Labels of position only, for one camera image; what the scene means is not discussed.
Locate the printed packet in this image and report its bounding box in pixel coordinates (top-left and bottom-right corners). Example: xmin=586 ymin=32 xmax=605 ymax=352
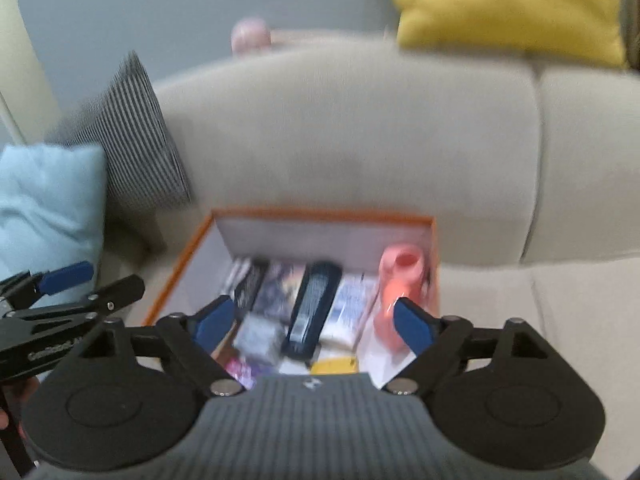
xmin=252 ymin=262 xmax=306 ymax=323

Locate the beige sofa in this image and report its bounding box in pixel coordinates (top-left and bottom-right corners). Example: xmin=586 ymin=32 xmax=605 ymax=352
xmin=95 ymin=30 xmax=640 ymax=480

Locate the white hand cream tube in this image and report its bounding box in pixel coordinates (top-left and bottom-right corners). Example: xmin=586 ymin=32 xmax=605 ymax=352
xmin=320 ymin=274 xmax=381 ymax=348

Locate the plaid case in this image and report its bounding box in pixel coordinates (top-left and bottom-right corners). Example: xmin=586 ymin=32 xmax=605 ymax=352
xmin=227 ymin=257 xmax=268 ymax=311

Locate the orange cardboard box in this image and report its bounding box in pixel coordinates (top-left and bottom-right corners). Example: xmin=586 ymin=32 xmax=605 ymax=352
xmin=142 ymin=207 xmax=442 ymax=391

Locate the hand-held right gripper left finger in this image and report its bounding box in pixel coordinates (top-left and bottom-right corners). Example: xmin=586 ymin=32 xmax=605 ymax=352
xmin=82 ymin=296 xmax=246 ymax=398

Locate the yellow tape measure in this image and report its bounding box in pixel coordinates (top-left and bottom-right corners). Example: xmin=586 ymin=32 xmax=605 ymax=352
xmin=310 ymin=357 xmax=358 ymax=376

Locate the pink ball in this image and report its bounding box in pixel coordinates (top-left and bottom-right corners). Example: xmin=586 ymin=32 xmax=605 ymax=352
xmin=231 ymin=16 xmax=272 ymax=56

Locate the light blue pillow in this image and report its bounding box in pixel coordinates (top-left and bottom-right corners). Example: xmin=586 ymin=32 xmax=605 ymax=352
xmin=0 ymin=142 xmax=108 ymax=306

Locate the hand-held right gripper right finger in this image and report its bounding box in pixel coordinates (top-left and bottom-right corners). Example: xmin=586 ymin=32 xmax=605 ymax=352
xmin=385 ymin=297 xmax=548 ymax=396

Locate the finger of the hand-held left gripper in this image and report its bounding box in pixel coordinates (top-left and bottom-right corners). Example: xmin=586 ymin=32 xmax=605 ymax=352
xmin=90 ymin=275 xmax=146 ymax=318
xmin=0 ymin=261 xmax=95 ymax=308

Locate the yellow pillow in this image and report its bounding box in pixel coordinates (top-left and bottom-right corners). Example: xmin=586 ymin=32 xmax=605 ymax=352
xmin=382 ymin=0 xmax=628 ymax=68

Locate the pink capped bottle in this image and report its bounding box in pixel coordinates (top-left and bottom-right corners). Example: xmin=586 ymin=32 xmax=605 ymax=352
xmin=372 ymin=243 xmax=432 ymax=353

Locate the clear plastic box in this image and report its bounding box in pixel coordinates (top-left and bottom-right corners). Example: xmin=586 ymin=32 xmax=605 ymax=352
xmin=232 ymin=312 xmax=286 ymax=363

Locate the houndstooth pillow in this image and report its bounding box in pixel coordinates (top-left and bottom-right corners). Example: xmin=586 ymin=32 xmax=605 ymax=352
xmin=45 ymin=51 xmax=193 ymax=211

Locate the person's left hand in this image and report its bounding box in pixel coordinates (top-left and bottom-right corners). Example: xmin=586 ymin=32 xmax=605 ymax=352
xmin=0 ymin=377 xmax=41 ymax=432

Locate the red blue tin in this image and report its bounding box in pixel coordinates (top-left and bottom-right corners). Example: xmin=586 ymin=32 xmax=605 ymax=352
xmin=225 ymin=357 xmax=273 ymax=391

